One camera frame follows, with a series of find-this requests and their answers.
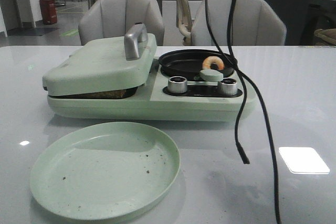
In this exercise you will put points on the orange shrimp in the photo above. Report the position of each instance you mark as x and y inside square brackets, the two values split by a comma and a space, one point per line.
[213, 60]

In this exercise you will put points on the green sandwich maker lid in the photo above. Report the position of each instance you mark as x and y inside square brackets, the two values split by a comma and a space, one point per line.
[106, 64]

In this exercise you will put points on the bread slice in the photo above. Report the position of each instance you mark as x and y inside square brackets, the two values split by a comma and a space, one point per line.
[116, 94]

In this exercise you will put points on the green breakfast maker base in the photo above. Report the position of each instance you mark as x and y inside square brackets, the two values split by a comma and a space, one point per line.
[151, 103]

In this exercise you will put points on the left silver knob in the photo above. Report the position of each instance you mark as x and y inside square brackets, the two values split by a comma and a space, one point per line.
[177, 85]

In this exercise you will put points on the silver knob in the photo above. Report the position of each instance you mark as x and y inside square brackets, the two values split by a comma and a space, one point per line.
[227, 87]
[177, 85]

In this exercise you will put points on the black frying pan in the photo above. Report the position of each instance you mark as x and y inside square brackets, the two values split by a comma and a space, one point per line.
[188, 63]

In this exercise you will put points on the right silver knob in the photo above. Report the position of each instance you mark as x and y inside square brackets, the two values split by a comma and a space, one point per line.
[227, 87]

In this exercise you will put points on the beige office chair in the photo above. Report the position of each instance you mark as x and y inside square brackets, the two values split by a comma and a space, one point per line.
[184, 21]

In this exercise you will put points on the light green plate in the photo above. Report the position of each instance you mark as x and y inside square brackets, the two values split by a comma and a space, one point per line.
[106, 172]

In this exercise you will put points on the left grey armchair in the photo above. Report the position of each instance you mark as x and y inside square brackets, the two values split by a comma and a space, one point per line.
[113, 18]

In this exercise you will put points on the grey armchair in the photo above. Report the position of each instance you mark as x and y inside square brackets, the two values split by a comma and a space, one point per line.
[254, 24]
[113, 18]

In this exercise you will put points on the white refrigerator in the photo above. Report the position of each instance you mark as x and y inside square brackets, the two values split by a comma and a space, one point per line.
[172, 35]

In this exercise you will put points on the right grey armchair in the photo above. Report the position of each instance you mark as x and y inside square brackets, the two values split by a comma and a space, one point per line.
[254, 24]

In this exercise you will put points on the red trash bin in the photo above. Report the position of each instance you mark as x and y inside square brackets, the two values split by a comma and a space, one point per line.
[48, 11]

